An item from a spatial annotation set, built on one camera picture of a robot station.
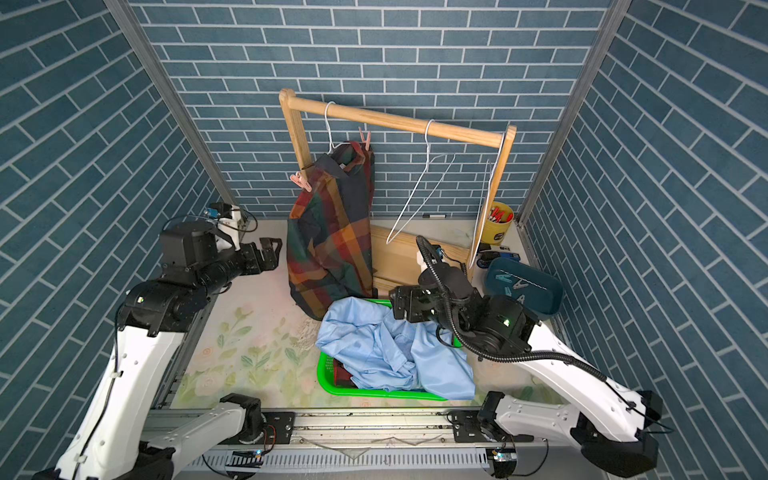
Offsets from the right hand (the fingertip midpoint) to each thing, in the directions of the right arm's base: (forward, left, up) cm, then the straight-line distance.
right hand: (409, 297), depth 65 cm
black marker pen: (+57, -8, -29) cm, 65 cm away
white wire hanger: (+56, -4, -6) cm, 57 cm away
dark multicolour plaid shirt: (+21, +24, -6) cm, 33 cm away
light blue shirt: (-4, +7, -21) cm, 23 cm away
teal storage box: (+24, -45, -32) cm, 60 cm away
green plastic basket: (-13, +19, -22) cm, 32 cm away
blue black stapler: (+34, -27, -26) cm, 50 cm away
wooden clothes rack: (+36, +6, -29) cm, 46 cm away
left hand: (+7, +30, +7) cm, 32 cm away
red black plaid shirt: (-12, +16, -22) cm, 30 cm away
